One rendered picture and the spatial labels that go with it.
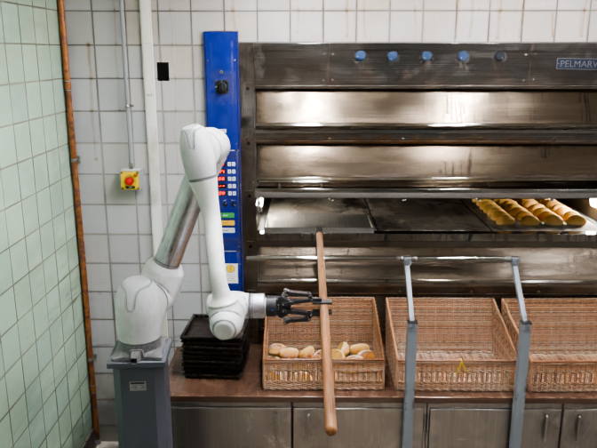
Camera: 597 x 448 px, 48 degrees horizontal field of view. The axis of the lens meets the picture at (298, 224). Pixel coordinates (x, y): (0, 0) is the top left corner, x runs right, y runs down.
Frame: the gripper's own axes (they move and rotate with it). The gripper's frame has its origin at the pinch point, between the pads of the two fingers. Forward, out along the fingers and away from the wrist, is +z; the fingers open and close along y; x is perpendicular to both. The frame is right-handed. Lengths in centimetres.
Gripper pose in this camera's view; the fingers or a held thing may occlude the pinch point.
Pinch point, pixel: (322, 307)
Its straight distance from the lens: 243.8
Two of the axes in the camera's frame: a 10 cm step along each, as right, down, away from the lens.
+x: -0.3, 2.5, -9.7
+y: 0.0, 9.7, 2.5
